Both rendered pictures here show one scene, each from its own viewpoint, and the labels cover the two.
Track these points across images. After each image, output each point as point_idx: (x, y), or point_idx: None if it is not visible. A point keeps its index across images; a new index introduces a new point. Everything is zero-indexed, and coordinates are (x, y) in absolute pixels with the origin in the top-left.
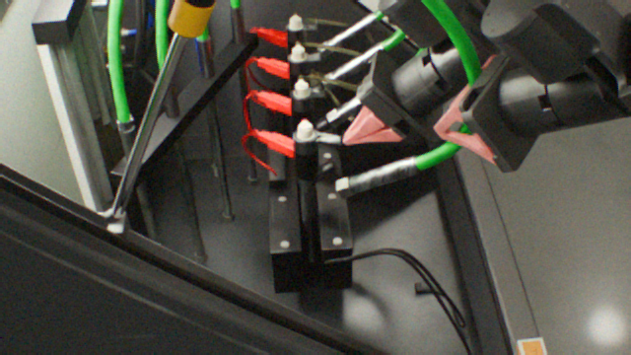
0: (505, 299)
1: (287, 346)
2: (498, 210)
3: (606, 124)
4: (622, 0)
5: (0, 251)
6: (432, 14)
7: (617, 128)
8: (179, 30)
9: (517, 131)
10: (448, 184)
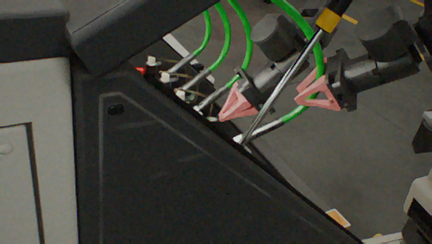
0: (304, 194)
1: (307, 208)
2: (275, 152)
3: (243, 117)
4: (231, 48)
5: (204, 171)
6: (284, 41)
7: (250, 119)
8: (328, 28)
9: (354, 90)
10: None
